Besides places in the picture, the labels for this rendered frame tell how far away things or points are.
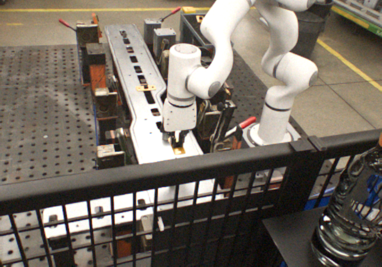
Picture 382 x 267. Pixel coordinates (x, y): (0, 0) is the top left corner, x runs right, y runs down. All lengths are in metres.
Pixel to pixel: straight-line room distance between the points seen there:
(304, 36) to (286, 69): 2.72
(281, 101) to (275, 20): 0.39
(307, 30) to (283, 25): 2.85
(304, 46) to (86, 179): 3.96
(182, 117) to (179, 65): 0.18
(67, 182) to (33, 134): 1.47
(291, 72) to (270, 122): 0.27
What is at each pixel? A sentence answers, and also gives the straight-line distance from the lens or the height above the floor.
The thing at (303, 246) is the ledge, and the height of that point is 1.43.
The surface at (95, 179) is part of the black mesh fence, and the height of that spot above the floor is 1.55.
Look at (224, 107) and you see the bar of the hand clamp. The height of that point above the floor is 1.20.
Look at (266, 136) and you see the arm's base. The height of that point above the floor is 0.83.
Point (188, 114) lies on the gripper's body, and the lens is 1.07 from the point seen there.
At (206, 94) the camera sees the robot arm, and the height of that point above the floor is 1.33.
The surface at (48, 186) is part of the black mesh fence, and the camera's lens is 0.40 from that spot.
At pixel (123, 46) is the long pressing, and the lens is 1.93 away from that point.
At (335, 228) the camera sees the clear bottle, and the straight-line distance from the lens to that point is 0.47.
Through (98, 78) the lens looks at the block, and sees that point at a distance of 1.86.
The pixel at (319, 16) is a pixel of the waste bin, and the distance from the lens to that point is 4.13.
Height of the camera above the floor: 1.83
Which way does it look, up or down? 37 degrees down
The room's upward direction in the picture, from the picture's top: 7 degrees clockwise
